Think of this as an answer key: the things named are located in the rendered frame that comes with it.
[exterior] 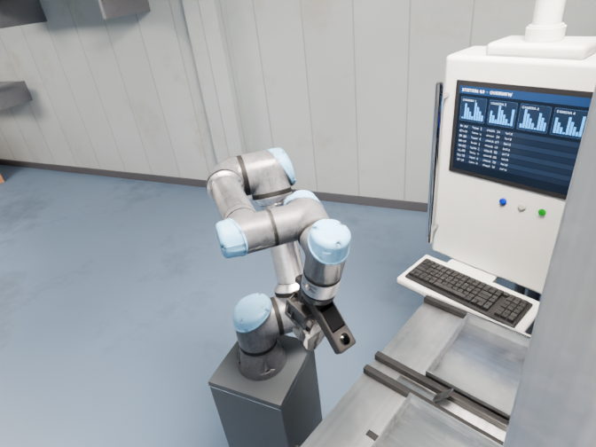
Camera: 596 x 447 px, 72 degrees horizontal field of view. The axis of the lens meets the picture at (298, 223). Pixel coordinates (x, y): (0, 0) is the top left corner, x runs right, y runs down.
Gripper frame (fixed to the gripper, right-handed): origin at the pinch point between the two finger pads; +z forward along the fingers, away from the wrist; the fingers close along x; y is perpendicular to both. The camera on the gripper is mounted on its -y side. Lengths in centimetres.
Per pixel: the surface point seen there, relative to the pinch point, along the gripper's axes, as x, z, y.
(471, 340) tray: -44, 12, -21
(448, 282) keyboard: -69, 22, -2
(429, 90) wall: -230, 30, 112
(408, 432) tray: -9.5, 12.4, -24.9
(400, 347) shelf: -29.2, 16.4, -9.0
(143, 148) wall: -112, 168, 355
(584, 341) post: 15, -59, -34
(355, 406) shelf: -6.2, 16.4, -12.2
